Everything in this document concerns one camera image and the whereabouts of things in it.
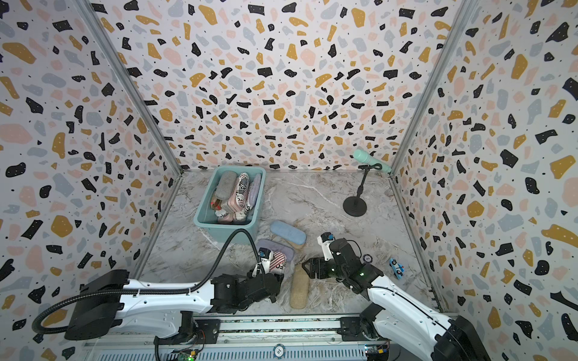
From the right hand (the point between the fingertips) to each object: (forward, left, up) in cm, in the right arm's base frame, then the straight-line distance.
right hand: (313, 265), depth 81 cm
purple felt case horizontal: (+10, +15, -5) cm, 19 cm away
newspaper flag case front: (-1, +13, +3) cm, 13 cm away
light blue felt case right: (+15, +10, -3) cm, 18 cm away
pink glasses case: (+22, +34, +5) cm, 40 cm away
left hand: (-5, +10, 0) cm, 11 cm away
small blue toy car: (+2, -33, -8) cm, 34 cm away
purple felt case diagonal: (+27, +24, +11) cm, 38 cm away
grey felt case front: (+29, +37, +10) cm, 48 cm away
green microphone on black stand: (+33, -20, -8) cm, 39 cm away
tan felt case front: (-6, +5, -5) cm, 10 cm away
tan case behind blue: (+10, +7, -6) cm, 14 cm away
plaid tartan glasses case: (+22, +40, +6) cm, 47 cm away
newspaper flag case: (+28, +30, +10) cm, 42 cm away
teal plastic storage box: (+21, +30, -2) cm, 37 cm away
